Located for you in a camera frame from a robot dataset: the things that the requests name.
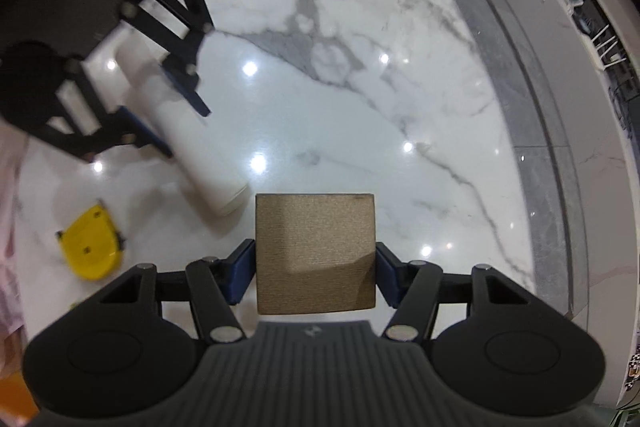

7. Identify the small brown cardboard box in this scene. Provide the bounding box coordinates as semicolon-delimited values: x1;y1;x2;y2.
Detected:
255;194;376;315

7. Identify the yellow plastic tape measure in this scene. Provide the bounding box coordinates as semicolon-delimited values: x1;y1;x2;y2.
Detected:
56;199;125;282

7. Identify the orange cardboard storage box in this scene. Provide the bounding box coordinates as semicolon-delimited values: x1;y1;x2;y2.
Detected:
0;372;39;426

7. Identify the white wifi router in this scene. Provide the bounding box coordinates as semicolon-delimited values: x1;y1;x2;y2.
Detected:
589;24;628;70

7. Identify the white marble tv console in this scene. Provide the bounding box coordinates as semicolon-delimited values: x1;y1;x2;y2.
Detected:
491;0;639;407

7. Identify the long white box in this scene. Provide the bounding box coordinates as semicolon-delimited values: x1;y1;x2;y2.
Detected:
55;29;250;225

